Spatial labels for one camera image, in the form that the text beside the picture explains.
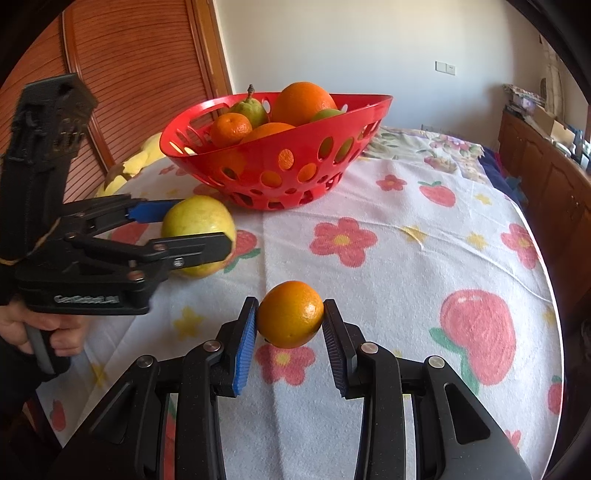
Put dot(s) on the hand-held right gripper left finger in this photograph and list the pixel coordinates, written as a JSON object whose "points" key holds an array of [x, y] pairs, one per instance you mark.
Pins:
{"points": [[244, 346]]}

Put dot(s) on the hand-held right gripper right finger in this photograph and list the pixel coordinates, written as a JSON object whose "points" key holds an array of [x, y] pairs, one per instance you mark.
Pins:
{"points": [[334, 350]]}

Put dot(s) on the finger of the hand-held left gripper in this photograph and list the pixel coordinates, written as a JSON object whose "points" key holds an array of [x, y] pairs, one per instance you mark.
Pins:
{"points": [[152, 210], [194, 249]]}

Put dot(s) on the large yellow-green apple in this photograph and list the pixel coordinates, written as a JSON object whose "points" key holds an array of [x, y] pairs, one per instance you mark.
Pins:
{"points": [[198, 217]]}

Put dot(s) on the small orange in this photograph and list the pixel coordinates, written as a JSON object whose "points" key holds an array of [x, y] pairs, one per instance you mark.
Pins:
{"points": [[291, 314]]}

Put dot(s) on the green pear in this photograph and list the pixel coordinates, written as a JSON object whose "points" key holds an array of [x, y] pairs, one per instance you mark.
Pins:
{"points": [[247, 113]]}

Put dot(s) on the medium orange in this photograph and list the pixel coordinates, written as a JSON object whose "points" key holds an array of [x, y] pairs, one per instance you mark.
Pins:
{"points": [[268, 131]]}

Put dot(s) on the red perforated plastic basket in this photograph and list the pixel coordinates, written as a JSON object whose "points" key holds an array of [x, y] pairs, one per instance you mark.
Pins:
{"points": [[304, 143]]}

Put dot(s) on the large orange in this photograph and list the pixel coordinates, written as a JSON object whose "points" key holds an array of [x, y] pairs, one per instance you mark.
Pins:
{"points": [[302, 104]]}

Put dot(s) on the green apple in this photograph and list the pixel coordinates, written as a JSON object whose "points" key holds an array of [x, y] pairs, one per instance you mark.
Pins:
{"points": [[325, 115]]}

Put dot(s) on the person's left forearm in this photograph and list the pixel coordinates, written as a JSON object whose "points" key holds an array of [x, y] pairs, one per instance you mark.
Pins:
{"points": [[18, 392]]}

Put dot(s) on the person's left hand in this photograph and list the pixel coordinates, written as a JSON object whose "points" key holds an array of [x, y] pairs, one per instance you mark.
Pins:
{"points": [[69, 337]]}

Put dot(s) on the yellow plush toy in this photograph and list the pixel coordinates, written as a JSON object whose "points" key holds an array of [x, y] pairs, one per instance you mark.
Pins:
{"points": [[147, 154]]}

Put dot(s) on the mandarin orange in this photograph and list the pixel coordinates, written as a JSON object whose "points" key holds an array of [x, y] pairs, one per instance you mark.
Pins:
{"points": [[231, 129]]}

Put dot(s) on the wooden louvered wardrobe door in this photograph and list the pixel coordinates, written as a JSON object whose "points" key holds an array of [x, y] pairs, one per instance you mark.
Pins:
{"points": [[138, 69]]}

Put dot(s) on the floral bedsheet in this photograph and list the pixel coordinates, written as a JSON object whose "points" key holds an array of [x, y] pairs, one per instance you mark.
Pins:
{"points": [[415, 143]]}

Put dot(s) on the wooden side cabinet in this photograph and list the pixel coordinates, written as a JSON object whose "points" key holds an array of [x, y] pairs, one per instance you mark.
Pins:
{"points": [[554, 194]]}

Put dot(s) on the cardboard box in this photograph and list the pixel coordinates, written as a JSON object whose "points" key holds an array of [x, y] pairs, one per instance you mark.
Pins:
{"points": [[549, 122]]}

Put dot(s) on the patterned fabric pile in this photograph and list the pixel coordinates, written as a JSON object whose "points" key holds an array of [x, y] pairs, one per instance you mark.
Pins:
{"points": [[521, 94]]}

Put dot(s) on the pale curtain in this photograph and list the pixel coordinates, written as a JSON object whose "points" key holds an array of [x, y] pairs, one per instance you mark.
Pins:
{"points": [[551, 78]]}

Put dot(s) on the white wall switch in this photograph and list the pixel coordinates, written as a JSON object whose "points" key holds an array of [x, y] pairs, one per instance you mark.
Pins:
{"points": [[445, 67]]}

